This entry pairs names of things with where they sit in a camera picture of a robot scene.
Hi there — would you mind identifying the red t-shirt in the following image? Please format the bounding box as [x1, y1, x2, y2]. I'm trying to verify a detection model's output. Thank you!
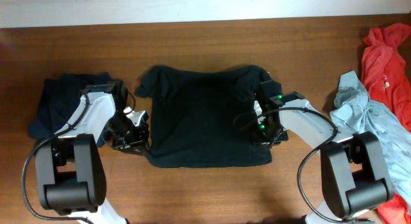
[362, 23, 410, 223]

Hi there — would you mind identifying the black t-shirt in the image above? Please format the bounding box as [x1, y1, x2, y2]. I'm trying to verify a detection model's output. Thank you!
[135, 65, 272, 168]

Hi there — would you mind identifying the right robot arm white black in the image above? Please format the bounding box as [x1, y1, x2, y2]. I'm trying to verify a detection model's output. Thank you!
[248, 80, 394, 223]

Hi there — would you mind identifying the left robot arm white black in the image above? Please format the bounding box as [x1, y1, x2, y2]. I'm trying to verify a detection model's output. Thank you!
[30, 81, 150, 223]

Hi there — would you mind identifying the light blue grey garment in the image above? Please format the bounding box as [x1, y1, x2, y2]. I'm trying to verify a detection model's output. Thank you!
[330, 71, 410, 205]

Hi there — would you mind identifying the folded navy blue garment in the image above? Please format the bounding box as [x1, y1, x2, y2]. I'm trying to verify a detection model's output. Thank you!
[28, 73, 113, 144]

